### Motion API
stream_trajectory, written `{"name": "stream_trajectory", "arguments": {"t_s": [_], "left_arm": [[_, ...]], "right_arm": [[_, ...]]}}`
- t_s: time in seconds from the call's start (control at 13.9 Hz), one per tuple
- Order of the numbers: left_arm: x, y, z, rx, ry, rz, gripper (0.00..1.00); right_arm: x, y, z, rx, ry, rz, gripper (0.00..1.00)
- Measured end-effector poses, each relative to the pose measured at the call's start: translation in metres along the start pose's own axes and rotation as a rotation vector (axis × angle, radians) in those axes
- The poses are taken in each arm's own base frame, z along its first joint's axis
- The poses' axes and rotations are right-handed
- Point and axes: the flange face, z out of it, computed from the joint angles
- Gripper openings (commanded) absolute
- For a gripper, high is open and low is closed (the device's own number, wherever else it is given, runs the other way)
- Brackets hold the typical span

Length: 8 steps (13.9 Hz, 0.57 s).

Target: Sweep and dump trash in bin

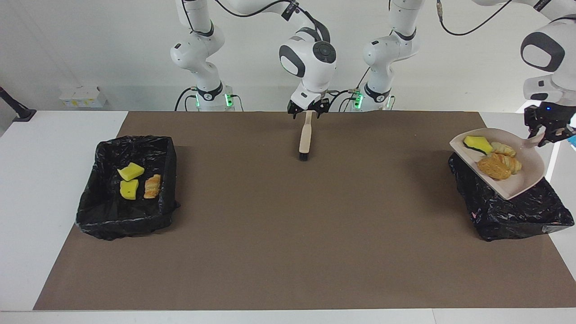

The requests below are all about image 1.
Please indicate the black bag lined bin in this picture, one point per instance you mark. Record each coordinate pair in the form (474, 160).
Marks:
(112, 216)

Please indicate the black bag bin pink spot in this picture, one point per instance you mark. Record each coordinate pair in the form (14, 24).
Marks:
(508, 211)

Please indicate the blue box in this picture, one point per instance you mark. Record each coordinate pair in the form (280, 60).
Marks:
(573, 141)

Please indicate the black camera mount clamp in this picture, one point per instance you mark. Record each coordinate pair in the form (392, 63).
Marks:
(18, 112)

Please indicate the beige plastic dustpan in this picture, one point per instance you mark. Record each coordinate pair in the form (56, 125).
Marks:
(522, 182)

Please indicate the small curved yellow sponge piece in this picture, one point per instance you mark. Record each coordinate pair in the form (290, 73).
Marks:
(478, 143)

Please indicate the brown table mat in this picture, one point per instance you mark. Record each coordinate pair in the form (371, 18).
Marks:
(288, 274)

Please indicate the beige flaky pastry piece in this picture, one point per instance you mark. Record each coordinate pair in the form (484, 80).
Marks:
(152, 186)
(503, 148)

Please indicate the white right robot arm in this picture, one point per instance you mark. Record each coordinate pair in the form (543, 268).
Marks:
(315, 74)

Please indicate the yellow notched sponge piece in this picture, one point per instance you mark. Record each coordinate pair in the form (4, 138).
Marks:
(130, 171)

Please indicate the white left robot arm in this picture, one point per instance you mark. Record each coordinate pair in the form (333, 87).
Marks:
(562, 40)

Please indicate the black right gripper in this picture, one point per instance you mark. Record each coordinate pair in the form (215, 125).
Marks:
(309, 104)

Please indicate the brown bread nugget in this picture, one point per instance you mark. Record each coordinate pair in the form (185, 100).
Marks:
(493, 166)

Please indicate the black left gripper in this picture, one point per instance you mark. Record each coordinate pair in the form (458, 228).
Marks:
(551, 118)

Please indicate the beige hand brush black bristles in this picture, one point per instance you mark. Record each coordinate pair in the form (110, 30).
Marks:
(306, 135)

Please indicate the yellow green-backed sponge piece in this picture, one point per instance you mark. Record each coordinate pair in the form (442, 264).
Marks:
(129, 189)

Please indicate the orange striped bread piece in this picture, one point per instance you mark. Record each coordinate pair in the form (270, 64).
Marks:
(516, 164)

